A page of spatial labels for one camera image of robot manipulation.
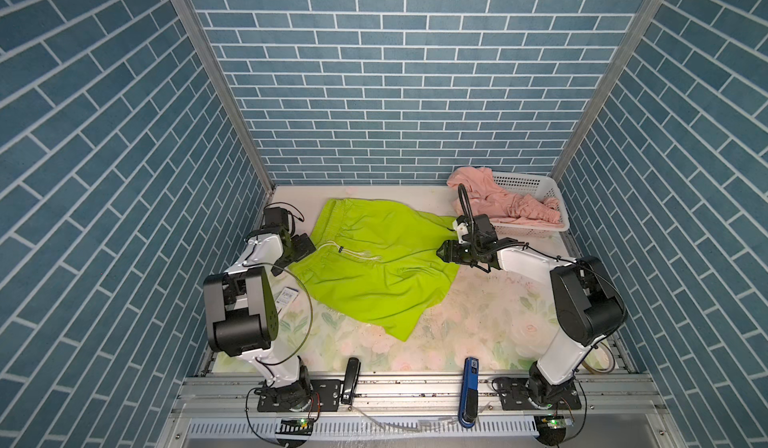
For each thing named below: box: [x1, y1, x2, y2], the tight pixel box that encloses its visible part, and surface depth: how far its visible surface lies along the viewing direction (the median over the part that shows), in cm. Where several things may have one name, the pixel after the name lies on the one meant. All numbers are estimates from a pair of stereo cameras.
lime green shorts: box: [288, 198, 461, 342], surface depth 98 cm
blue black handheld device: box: [458, 357, 479, 428], surface depth 74 cm
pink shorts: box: [447, 166, 563, 227], surface depth 113 cm
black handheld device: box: [341, 357, 361, 406], surface depth 75 cm
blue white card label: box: [275, 286, 299, 315], surface depth 92 cm
